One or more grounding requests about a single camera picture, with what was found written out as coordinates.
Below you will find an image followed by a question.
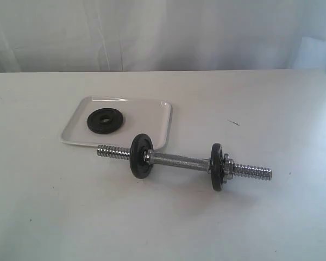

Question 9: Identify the chrome dumbbell bar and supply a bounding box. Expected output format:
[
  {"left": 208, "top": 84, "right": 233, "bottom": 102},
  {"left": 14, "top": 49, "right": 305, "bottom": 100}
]
[{"left": 96, "top": 145, "right": 272, "bottom": 181}]

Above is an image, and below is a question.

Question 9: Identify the black weight plate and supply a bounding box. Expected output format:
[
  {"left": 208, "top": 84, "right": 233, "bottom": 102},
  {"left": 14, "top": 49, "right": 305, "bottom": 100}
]
[{"left": 87, "top": 108, "right": 124, "bottom": 134}]

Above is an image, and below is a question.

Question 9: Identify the black plate left on bar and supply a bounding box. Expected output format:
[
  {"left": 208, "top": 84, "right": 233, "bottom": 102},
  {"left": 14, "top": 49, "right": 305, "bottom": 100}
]
[{"left": 129, "top": 133, "right": 153, "bottom": 179}]

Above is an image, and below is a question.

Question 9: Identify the black plate on bar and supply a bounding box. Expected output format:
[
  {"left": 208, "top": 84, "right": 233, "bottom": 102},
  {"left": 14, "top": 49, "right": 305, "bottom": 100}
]
[
  {"left": 129, "top": 133, "right": 153, "bottom": 179},
  {"left": 210, "top": 143, "right": 227, "bottom": 192}
]

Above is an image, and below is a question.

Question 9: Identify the white rectangular tray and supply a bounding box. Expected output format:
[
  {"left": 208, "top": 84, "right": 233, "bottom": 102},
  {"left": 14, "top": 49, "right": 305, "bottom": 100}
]
[{"left": 61, "top": 96, "right": 172, "bottom": 150}]

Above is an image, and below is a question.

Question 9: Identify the black plate right on bar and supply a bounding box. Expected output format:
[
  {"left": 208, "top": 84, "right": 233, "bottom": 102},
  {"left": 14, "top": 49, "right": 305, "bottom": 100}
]
[{"left": 210, "top": 143, "right": 227, "bottom": 192}]

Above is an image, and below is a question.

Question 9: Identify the chrome spinlock collar nut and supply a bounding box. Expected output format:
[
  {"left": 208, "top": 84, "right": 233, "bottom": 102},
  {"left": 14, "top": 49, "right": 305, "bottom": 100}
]
[{"left": 223, "top": 153, "right": 234, "bottom": 183}]

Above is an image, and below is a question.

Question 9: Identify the white curtain backdrop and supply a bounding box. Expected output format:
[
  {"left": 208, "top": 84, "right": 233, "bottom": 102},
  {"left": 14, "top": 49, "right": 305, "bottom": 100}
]
[{"left": 0, "top": 1, "right": 326, "bottom": 72}]

